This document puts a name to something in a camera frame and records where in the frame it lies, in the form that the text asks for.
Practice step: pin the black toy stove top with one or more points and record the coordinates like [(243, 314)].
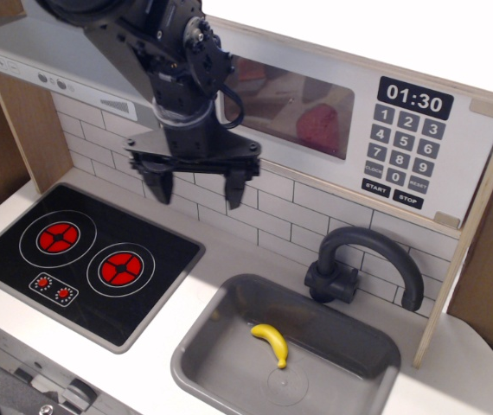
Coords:
[(101, 271)]

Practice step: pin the white toy microwave door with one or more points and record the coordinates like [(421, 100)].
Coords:
[(405, 142)]

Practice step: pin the red object inside microwave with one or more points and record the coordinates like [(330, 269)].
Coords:
[(318, 128)]

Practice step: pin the grey oven control panel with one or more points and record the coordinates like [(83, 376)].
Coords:
[(31, 383)]

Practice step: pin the yellow toy banana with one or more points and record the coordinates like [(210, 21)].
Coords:
[(277, 342)]

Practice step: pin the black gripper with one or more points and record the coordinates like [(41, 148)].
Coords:
[(195, 143)]

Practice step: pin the grey toy sink basin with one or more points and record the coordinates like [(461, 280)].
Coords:
[(259, 348)]

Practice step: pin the grey range hood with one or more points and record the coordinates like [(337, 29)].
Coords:
[(37, 48)]

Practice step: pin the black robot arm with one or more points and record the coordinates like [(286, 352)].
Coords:
[(169, 53)]

